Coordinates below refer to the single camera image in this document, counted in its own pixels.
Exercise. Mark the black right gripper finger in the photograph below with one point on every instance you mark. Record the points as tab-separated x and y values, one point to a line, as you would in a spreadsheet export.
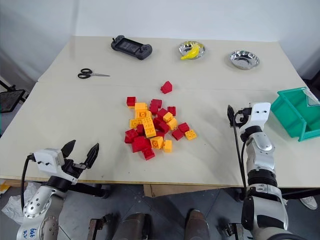
231	115

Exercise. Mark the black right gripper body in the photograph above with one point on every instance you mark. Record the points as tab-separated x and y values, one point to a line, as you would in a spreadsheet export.
244	117

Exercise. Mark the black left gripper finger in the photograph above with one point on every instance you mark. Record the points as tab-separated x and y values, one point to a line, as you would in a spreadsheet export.
92	155
68	150

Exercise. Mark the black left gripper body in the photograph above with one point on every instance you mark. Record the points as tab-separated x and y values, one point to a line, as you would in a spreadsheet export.
71	168

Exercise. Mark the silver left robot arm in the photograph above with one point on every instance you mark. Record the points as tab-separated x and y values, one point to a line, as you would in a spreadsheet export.
41	200

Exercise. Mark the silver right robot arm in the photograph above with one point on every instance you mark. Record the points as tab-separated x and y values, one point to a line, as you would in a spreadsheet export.
262	175

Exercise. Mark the brown cardboard box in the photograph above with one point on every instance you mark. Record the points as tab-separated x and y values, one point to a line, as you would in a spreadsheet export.
180	190

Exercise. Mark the green plastic bin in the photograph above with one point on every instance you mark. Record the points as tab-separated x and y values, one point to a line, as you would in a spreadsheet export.
292	115

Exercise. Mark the steel bowl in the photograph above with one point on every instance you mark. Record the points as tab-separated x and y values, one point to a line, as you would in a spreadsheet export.
200	48
244	59

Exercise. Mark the crumpled white plastic sheet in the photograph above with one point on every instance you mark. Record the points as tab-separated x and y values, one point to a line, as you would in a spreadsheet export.
12	207

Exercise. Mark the clear plastic label pocket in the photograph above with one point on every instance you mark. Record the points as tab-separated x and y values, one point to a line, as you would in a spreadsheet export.
312	98

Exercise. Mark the yellow banana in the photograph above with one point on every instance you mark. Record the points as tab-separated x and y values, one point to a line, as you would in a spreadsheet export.
192	53

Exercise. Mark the black metal stand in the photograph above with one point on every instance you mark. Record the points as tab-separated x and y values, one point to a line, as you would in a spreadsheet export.
10	98

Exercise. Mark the dark rounded shape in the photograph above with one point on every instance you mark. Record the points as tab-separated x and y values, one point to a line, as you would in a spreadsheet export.
135	226
197	225

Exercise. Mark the white shoe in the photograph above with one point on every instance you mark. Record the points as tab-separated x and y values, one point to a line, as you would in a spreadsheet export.
309	202

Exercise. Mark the dark grey handheld game console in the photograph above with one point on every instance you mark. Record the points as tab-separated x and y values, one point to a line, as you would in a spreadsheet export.
131	47

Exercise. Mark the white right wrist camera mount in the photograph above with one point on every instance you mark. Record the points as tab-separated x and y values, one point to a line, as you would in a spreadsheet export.
260	113

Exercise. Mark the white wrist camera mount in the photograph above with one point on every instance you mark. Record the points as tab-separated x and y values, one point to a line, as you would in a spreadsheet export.
260	113
48	160

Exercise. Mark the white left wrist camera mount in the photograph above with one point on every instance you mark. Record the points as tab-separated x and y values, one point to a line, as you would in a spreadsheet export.
48	160

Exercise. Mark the black table frame bar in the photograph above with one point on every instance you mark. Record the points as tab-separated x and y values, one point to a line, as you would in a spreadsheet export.
300	193
90	190

